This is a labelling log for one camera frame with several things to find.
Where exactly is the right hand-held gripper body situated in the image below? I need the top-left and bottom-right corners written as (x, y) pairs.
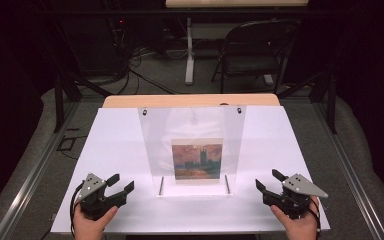
top-left (262, 172), bottom-right (330, 221)

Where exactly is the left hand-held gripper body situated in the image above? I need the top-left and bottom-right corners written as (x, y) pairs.
top-left (76, 172), bottom-right (128, 222)

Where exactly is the clear acrylic photo frame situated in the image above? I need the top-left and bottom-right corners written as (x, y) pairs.
top-left (136, 104), bottom-right (247, 198)

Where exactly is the person's left hand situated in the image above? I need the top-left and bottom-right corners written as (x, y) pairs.
top-left (72, 199), bottom-right (120, 240)

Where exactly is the person's right hand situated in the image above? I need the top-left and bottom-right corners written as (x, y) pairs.
top-left (270, 195), bottom-right (320, 240)

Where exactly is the white sheet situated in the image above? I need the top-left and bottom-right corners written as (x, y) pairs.
top-left (50, 105), bottom-right (331, 234)

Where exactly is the painting print with white border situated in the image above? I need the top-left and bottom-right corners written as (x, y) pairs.
top-left (170, 137), bottom-right (224, 183)

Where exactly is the black metal stand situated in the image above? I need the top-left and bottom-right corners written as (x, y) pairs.
top-left (277, 66), bottom-right (338, 135)
top-left (53, 68), bottom-right (114, 134)

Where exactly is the black folding chair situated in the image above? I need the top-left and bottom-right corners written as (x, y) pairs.
top-left (211, 18), bottom-right (302, 95)

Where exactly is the dark equipment cabinet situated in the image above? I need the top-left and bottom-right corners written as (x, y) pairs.
top-left (59, 15), bottom-right (123, 77)

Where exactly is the white desk leg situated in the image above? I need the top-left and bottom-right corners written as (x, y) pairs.
top-left (184, 17), bottom-right (196, 86)

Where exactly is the light wooden desk top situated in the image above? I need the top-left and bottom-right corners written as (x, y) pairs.
top-left (165, 0), bottom-right (310, 9)

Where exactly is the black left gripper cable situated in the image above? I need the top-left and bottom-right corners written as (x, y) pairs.
top-left (69, 180), bottom-right (87, 238)

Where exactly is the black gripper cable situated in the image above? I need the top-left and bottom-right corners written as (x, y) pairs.
top-left (313, 197), bottom-right (323, 240)
top-left (69, 180), bottom-right (87, 238)

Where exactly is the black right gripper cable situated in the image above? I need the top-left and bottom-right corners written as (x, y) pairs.
top-left (313, 197), bottom-right (323, 240)

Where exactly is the aluminium rail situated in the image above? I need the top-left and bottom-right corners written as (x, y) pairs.
top-left (312, 100), bottom-right (384, 240)
top-left (0, 100), bottom-right (82, 240)

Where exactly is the bundle of black floor cables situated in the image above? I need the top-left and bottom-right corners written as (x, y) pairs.
top-left (111, 44), bottom-right (178, 96)

